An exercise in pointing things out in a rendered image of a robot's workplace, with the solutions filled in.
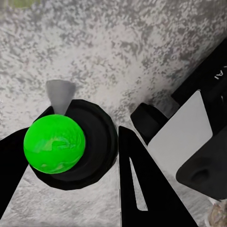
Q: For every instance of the insectifuge atomizer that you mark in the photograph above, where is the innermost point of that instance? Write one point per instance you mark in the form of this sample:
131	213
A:
73	143

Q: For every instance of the garden chair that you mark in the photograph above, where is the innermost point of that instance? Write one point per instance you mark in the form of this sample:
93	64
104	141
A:
210	216

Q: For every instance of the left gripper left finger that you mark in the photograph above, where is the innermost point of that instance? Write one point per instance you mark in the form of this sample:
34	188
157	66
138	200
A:
13	164

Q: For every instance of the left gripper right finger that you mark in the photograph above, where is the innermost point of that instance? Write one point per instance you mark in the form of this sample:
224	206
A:
165	208

